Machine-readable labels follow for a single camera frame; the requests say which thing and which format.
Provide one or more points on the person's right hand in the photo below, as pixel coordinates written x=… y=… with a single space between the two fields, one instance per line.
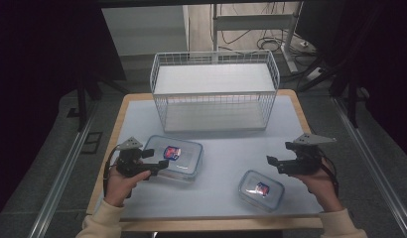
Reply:
x=324 y=188

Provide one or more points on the black stand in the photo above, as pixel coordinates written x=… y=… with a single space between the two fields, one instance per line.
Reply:
x=352 y=99
x=81 y=99

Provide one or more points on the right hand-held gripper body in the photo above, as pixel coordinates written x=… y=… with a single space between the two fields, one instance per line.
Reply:
x=304 y=162

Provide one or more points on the white metal desk frame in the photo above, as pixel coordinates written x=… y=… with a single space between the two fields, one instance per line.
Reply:
x=254 y=22

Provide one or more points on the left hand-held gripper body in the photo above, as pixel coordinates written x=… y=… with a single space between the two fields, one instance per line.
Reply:
x=130 y=162

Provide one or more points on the white board panel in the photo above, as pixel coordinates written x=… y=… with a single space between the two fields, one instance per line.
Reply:
x=143 y=29

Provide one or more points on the small clear food container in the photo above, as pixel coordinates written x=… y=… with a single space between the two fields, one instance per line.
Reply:
x=261 y=191

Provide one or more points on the white power strip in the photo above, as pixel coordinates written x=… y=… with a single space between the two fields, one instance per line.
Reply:
x=314 y=74

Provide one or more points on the aluminium floor rail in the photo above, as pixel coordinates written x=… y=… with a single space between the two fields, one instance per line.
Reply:
x=377 y=165
x=59 y=178

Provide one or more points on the light blue table mat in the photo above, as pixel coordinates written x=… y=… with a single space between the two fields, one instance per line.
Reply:
x=221 y=155

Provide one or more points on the person's left hand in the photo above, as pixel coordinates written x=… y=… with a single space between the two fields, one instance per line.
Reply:
x=120 y=188

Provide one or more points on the large clear food container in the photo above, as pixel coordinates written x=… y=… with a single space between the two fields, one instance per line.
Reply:
x=185 y=155

